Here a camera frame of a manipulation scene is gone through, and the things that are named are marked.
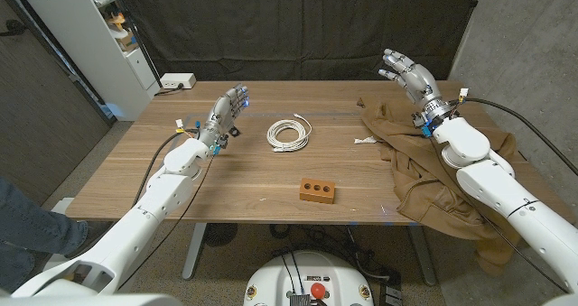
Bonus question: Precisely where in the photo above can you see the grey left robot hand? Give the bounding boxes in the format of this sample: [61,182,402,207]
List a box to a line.
[197,83,251,150]

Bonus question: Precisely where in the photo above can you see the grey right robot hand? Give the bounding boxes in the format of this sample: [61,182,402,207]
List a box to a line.
[378,48,460,131]

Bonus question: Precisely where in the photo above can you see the tan jacket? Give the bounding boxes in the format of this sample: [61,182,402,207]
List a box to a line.
[356,93,532,276]

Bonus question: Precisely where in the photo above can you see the brown block with three holes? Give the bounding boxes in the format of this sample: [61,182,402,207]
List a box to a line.
[298,177,337,205]

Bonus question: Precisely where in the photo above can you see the white power box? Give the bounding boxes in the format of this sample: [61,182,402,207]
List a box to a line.
[160,72,198,90]

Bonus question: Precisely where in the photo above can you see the black backdrop stand pole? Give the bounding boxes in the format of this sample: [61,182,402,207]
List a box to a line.
[106,0,163,89]

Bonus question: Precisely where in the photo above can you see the black backdrop curtain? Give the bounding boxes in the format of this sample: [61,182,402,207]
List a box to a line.
[112,0,484,82]

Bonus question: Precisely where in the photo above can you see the black round perforated disc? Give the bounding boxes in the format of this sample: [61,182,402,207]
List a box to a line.
[202,223,239,247]

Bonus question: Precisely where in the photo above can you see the cardboard box on shelf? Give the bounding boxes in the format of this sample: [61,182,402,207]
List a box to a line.
[115,30,139,53]

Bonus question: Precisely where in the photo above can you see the grey table leg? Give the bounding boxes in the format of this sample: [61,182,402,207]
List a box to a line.
[406,224,438,287]
[182,222,208,281]

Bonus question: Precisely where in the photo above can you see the yellow toy on shelf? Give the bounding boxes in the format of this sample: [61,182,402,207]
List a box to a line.
[107,12,126,32]

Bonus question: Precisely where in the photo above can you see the white shelf cabinet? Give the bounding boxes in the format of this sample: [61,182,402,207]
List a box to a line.
[13,0,162,122]

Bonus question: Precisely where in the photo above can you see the white robot torso base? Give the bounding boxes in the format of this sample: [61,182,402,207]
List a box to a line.
[242,250,375,306]

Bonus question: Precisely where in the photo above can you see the person leg in jeans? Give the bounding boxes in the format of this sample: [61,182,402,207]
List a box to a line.
[0,177,89,293]

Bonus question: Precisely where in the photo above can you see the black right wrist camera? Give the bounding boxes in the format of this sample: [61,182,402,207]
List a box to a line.
[411,111,434,138]

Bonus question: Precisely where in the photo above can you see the white coiled USB cable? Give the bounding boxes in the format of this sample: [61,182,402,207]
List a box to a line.
[266,113,313,153]

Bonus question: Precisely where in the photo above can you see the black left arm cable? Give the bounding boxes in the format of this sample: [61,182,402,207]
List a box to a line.
[133,124,202,208]

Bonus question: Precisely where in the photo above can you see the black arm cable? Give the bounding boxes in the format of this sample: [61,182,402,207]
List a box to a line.
[133,124,202,208]
[451,97,578,176]

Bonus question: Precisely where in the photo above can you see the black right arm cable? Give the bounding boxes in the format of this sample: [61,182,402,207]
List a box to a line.
[451,97,578,176]

